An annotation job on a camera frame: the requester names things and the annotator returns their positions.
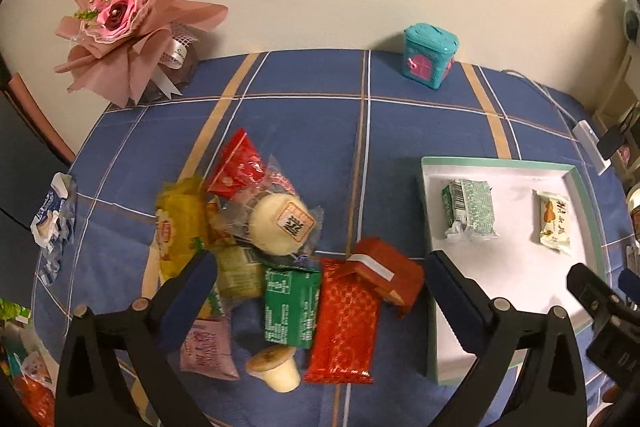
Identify green snack packet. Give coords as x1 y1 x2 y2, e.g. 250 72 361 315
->
265 268 321 349

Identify dark red box snack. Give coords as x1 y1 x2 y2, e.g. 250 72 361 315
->
346 237 425 317

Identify white power cable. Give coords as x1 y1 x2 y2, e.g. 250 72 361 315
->
502 68 584 128

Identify light green wafer packet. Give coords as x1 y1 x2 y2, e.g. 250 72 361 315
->
440 179 498 239

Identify round bun clear wrapper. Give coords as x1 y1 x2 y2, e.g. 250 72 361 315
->
217 157 324 271

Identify pink paper flower bouquet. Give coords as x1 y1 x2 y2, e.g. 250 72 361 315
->
55 0 228 107

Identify black power adapter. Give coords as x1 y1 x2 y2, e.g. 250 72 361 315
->
597 124 626 159

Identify blue white crumpled wrapper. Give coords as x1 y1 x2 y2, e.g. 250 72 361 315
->
30 172 77 286

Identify cream persimmon snack packet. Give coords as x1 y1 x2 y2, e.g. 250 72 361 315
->
534 191 570 256

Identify clear green cracker packet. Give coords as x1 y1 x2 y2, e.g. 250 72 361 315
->
216 245 265 307

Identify teal toy house box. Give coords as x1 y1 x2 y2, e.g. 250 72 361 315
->
401 23 459 90

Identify small pudding cup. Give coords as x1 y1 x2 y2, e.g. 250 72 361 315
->
245 345 300 393

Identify blue plaid tablecloth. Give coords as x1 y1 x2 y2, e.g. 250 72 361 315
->
29 48 637 427

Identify white shelf unit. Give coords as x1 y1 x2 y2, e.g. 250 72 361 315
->
594 0 640 188

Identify yellow cake snack bag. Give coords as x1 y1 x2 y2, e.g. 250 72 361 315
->
154 175 222 320

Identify teal-rimmed white tray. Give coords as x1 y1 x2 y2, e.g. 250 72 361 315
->
418 155 609 387

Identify red orange patterned packet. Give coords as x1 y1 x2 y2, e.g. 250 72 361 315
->
304 259 381 385

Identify red snack packet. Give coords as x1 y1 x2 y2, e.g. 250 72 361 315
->
206 128 266 199

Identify pink swiss roll packet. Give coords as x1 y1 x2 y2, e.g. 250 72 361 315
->
180 317 240 381

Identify white power strip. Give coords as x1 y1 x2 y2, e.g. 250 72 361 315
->
572 119 611 176

